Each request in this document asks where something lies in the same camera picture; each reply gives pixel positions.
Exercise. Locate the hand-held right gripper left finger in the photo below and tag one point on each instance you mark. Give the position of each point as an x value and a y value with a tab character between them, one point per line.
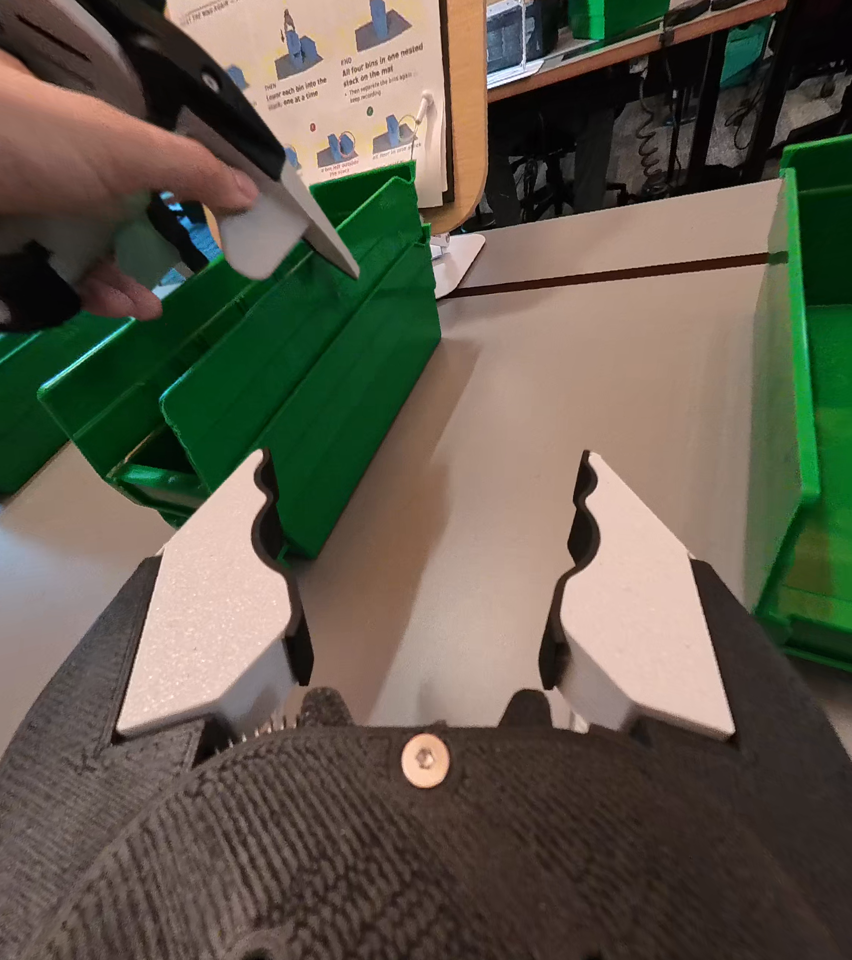
208	615

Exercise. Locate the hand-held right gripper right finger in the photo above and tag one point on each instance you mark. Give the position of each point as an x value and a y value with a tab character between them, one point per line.
639	615

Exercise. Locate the wood-edged office desk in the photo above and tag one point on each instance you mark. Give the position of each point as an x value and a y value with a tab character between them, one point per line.
620	52

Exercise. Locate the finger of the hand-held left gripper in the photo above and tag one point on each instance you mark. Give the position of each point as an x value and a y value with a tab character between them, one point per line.
268	232

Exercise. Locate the grey desk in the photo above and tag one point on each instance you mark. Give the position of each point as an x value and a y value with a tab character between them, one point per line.
583	412

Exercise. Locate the small green tray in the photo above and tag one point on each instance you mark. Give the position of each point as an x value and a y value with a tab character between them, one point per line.
613	19

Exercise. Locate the printed instruction sheet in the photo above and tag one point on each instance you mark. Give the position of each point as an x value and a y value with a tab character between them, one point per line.
366	75

